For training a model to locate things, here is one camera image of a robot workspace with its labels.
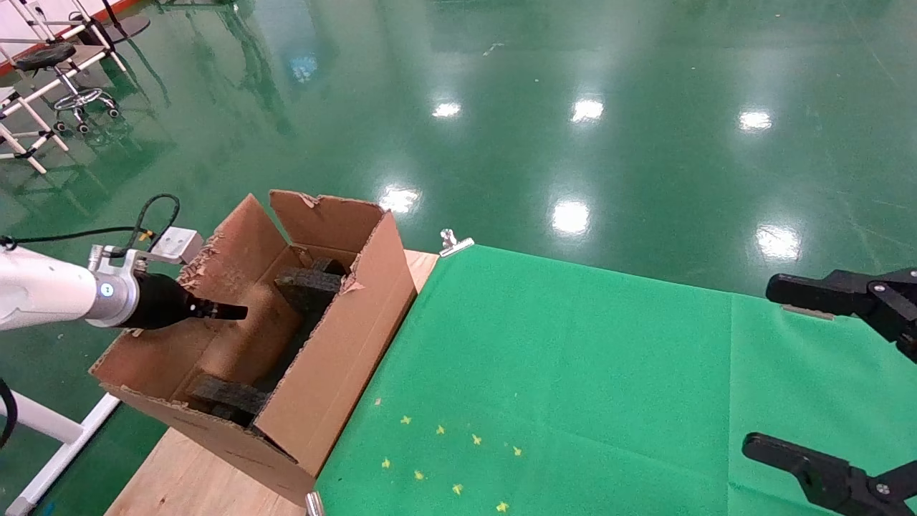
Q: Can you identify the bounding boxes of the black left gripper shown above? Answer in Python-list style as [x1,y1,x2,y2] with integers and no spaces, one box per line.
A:
[133,257,350,429]

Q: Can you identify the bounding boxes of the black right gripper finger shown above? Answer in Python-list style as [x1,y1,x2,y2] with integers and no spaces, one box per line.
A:
[741,432,917,516]
[765,267,917,363]

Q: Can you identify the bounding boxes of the large open brown carton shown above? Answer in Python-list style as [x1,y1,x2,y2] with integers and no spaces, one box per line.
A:
[90,189,418,506]

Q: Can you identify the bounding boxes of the green table cloth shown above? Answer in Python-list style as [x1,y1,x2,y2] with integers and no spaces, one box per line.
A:
[315,244,917,516]

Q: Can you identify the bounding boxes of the black floor stand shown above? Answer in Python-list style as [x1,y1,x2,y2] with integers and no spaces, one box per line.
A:
[68,0,153,45]

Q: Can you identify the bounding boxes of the black round swivel stool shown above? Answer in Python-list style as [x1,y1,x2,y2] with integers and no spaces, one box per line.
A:
[14,42,121,135]

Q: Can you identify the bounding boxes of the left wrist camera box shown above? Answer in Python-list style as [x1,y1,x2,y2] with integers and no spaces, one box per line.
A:
[147,226,206,266]

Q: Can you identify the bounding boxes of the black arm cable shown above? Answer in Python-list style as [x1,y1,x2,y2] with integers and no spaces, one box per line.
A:
[0,193,181,248]
[0,376,19,451]

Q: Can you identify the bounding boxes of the white tube table frame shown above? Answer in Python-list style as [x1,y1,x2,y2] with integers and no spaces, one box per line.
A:
[0,391,123,516]

